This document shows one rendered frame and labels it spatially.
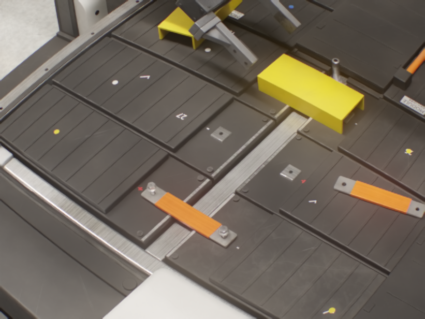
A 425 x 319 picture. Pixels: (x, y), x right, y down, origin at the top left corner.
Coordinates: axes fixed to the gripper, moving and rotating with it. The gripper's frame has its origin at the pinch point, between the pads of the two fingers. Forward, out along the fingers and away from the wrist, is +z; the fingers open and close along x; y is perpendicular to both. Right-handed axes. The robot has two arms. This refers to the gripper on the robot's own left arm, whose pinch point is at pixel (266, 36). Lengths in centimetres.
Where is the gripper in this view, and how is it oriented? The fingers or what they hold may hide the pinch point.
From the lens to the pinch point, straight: 141.5
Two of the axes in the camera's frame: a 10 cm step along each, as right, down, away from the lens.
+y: -3.5, 3.1, 8.8
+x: -6.5, 5.9, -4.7
